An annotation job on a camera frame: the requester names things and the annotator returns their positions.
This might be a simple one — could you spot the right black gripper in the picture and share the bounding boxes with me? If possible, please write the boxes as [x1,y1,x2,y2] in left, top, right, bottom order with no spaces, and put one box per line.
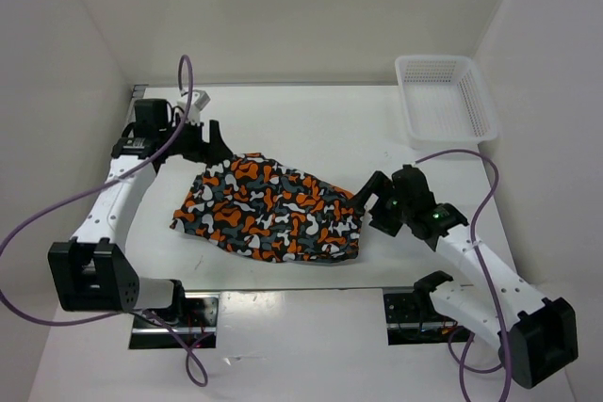
[346,170,413,236]

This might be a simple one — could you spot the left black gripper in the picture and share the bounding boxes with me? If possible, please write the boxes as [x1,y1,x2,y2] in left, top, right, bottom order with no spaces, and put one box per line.
[160,113,233,166]

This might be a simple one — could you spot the orange camouflage shorts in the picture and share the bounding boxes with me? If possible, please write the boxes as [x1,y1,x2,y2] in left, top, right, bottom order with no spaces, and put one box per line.
[170,153,362,265]

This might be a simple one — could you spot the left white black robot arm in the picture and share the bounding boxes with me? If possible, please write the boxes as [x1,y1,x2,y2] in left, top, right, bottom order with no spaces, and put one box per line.
[48,90,232,327]

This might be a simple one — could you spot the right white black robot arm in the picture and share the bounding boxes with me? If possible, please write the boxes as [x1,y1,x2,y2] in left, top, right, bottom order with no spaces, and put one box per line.
[349,165,579,389]

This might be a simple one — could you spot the white plastic basket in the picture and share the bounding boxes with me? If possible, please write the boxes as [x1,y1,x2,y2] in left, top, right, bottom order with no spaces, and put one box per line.
[395,55,499,150]

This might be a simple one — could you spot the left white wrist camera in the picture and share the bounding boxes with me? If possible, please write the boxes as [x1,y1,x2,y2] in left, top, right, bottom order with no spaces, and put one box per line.
[175,89,211,125]

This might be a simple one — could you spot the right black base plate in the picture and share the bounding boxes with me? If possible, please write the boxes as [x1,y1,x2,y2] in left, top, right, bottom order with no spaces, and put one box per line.
[383,288,459,346]

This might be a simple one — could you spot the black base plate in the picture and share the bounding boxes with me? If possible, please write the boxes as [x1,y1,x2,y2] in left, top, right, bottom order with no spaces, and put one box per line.
[383,288,459,346]
[128,292,220,350]

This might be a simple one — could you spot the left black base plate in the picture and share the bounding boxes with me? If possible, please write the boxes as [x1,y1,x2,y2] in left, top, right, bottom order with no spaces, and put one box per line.
[128,292,220,350]

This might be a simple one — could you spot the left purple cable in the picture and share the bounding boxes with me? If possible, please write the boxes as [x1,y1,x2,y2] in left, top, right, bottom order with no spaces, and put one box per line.
[0,54,220,387]

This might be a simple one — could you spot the purple cable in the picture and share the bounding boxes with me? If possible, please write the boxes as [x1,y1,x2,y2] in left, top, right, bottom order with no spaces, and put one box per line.
[0,54,220,387]
[412,149,514,402]

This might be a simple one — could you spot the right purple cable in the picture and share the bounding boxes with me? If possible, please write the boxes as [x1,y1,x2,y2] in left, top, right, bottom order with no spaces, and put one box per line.
[412,149,514,402]

